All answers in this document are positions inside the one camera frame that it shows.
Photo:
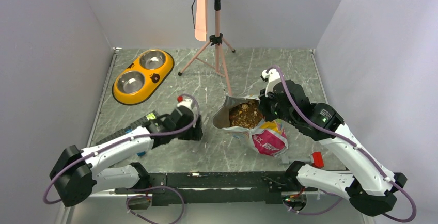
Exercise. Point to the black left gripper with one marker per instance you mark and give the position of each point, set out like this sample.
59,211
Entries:
194,133

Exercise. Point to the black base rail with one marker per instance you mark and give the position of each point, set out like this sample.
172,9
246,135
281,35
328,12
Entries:
221,187

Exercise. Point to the pink tripod stand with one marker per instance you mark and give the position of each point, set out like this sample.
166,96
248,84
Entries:
216,40

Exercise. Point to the grey building baseplate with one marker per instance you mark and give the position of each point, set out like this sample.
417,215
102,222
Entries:
139,122

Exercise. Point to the yellow double pet bowl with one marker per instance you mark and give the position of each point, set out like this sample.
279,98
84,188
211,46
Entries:
142,77

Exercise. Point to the pink light panel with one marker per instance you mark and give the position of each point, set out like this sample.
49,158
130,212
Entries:
199,15

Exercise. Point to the pet food bag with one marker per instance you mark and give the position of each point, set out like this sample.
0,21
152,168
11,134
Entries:
268,138

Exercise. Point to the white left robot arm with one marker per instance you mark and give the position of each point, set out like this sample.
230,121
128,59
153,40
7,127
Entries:
79,173

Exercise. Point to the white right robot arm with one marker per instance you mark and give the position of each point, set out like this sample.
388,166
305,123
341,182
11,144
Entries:
369,187

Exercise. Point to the pet food kibble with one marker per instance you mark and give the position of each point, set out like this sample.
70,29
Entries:
245,115

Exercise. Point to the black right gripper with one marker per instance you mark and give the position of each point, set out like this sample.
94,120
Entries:
264,101

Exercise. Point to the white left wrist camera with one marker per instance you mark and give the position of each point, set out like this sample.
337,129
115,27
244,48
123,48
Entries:
190,103

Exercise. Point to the red clamp block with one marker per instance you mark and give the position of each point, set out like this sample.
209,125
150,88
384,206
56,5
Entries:
317,160

